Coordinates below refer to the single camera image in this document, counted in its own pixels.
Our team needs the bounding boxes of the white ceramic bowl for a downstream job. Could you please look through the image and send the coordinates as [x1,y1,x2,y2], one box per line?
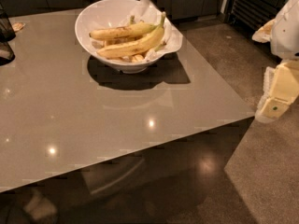
[75,0,173,74]

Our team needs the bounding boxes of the yellow banana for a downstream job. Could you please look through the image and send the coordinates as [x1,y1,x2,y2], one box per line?
[89,22,156,40]
[97,13,165,59]

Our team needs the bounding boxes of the small tan scrap on table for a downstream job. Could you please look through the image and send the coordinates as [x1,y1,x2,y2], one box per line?
[12,22,25,32]

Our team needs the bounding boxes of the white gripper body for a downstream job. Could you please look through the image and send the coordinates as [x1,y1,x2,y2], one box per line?
[270,0,299,60]

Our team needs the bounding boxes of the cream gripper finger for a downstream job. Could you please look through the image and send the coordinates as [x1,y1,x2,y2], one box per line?
[255,60,299,123]
[252,20,275,43]

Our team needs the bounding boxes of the white paper liner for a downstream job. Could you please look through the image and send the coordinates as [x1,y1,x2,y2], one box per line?
[91,0,182,63]

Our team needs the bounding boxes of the dark mesh container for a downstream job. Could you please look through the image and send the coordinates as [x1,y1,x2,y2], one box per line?
[0,5,16,66]

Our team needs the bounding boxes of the small banana pieces in bowl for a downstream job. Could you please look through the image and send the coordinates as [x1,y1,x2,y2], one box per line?
[103,38,144,63]

